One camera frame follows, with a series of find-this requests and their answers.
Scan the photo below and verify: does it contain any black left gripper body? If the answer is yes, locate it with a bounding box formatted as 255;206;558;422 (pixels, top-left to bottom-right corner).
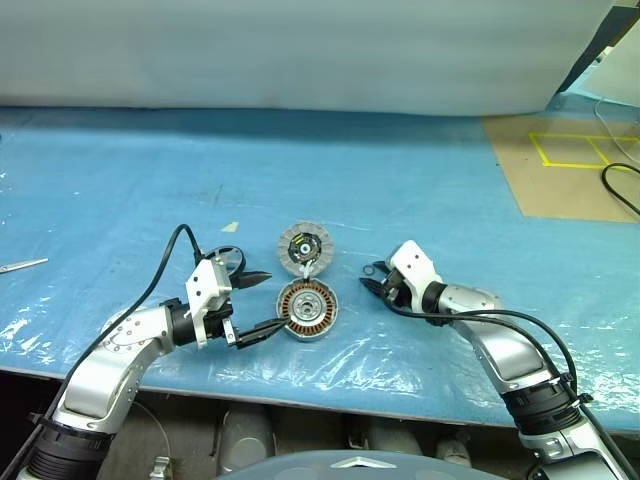
205;272;246;349

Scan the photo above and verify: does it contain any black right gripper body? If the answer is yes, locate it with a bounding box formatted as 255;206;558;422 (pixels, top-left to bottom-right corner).
379;269;425;312

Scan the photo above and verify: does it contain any black spoked rotor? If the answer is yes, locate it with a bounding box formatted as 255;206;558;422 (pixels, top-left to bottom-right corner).
204;244;248;279

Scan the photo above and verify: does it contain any grey motor lid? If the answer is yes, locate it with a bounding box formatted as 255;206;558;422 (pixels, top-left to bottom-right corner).
277;220;335;276

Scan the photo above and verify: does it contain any motor housing with copper windings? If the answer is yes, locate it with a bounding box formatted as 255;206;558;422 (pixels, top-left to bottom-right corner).
275;279;340;342

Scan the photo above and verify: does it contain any blue plastic table cover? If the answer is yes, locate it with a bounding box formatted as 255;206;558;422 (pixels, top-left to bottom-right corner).
0;94;640;431

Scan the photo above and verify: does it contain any small grey rounded cylinder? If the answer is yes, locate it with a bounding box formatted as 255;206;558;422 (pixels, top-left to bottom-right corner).
434;434;474;466

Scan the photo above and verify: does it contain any grey rounded cover with emblem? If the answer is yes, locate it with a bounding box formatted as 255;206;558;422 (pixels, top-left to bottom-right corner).
214;448;481;480

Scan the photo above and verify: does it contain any brown cardboard sheet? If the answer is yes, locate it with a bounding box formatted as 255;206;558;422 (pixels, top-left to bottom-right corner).
482;113;640;224

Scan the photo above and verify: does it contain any slim metal tool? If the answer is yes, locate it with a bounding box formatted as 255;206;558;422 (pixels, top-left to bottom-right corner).
0;257;50;274

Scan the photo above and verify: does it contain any yellow tape marking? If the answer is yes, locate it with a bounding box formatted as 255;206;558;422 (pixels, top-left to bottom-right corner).
528;131;640;169

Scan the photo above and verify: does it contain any white backdrop board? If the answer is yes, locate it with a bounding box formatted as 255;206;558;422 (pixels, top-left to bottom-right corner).
0;0;619;119

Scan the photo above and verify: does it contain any dark slanted support bar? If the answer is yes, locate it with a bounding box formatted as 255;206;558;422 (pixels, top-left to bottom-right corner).
554;0;640;96

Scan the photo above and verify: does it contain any white panel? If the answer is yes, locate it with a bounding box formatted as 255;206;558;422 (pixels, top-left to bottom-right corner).
574;29;640;106

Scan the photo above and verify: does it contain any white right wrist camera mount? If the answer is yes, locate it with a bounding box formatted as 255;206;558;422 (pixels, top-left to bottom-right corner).
388;240;444;311

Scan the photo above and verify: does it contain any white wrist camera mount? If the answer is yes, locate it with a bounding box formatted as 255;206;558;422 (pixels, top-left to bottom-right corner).
184;257;235;350
388;240;444;311

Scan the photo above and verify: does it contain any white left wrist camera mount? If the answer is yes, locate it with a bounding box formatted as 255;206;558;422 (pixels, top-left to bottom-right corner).
184;257;235;350

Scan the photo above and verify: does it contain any black looped cable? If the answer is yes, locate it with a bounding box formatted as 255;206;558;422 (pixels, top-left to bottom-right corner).
601;162;640;217

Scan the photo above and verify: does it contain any thin white cable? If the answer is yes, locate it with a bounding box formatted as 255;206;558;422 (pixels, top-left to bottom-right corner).
593;97;640;161

